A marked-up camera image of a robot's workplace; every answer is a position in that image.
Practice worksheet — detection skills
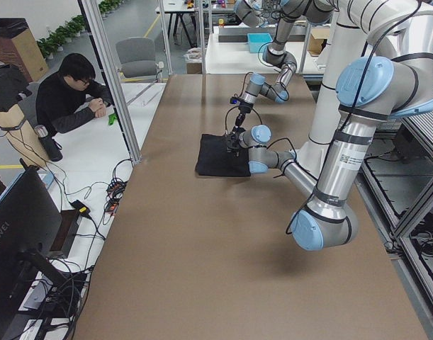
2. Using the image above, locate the black Huawei monitor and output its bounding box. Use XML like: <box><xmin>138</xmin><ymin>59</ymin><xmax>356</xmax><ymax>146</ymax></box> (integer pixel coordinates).
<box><xmin>0</xmin><ymin>166</ymin><xmax>77</xmax><ymax>339</ymax></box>

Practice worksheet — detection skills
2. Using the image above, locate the red power strip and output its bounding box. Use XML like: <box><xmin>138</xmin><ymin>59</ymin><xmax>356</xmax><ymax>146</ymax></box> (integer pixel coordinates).
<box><xmin>104</xmin><ymin>178</ymin><xmax>128</xmax><ymax>216</ymax></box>

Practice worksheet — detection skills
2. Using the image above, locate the green handled reacher tool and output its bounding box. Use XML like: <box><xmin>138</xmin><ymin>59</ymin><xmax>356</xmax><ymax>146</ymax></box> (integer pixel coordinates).
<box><xmin>108</xmin><ymin>113</ymin><xmax>118</xmax><ymax>126</ymax></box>

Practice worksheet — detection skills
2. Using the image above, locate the seated person in black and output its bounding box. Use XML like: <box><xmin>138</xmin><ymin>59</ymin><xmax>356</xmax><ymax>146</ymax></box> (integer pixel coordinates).
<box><xmin>35</xmin><ymin>53</ymin><xmax>113</xmax><ymax>137</ymax></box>

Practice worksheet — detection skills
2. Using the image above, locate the grey office chair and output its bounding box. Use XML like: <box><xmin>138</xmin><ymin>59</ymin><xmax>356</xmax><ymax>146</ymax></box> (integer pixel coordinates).
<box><xmin>116</xmin><ymin>37</ymin><xmax>164</xmax><ymax>79</ymax></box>

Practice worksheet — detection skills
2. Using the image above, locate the aluminium frame post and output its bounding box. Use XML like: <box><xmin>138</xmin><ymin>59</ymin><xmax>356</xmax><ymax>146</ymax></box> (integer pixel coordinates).
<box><xmin>77</xmin><ymin>0</ymin><xmax>142</xmax><ymax>165</ymax></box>

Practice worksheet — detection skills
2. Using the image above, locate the black power adapter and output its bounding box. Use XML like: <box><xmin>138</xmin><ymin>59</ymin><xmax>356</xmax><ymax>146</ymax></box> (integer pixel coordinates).
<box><xmin>70</xmin><ymin>200</ymin><xmax>90</xmax><ymax>218</ymax></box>

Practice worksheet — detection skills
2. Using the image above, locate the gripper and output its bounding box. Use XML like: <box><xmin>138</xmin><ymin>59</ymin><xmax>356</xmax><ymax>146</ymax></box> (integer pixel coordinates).
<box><xmin>225</xmin><ymin>132</ymin><xmax>241</xmax><ymax>156</ymax></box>
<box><xmin>233</xmin><ymin>101</ymin><xmax>252</xmax><ymax>132</ymax></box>

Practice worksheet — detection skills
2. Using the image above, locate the blue plastic bin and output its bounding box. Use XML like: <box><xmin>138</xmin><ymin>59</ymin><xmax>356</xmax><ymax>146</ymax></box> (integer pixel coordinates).
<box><xmin>247</xmin><ymin>33</ymin><xmax>272</xmax><ymax>54</ymax></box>

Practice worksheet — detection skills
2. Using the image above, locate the brown cardboard box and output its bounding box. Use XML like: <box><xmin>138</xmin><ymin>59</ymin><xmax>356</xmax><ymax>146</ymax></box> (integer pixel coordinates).
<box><xmin>0</xmin><ymin>18</ymin><xmax>49</xmax><ymax>82</ymax></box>

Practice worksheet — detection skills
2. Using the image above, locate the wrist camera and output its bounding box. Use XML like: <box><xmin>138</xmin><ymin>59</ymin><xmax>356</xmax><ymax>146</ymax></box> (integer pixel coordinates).
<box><xmin>230</xmin><ymin>96</ymin><xmax>241</xmax><ymax>105</ymax></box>

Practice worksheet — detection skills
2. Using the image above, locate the black water bottle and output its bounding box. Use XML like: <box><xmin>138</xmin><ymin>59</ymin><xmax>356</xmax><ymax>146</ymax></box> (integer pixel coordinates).
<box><xmin>34</xmin><ymin>125</ymin><xmax>63</xmax><ymax>162</ymax></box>

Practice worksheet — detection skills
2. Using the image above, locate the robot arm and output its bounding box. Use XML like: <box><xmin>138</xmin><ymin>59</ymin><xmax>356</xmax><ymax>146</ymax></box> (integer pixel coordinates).
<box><xmin>225</xmin><ymin>1</ymin><xmax>433</xmax><ymax>251</ymax></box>
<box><xmin>231</xmin><ymin>1</ymin><xmax>334</xmax><ymax>132</ymax></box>

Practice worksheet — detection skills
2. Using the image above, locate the black graphic t-shirt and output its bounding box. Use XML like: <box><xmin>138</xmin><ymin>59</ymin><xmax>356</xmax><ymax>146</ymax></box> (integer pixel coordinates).
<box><xmin>195</xmin><ymin>134</ymin><xmax>251</xmax><ymax>177</ymax></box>

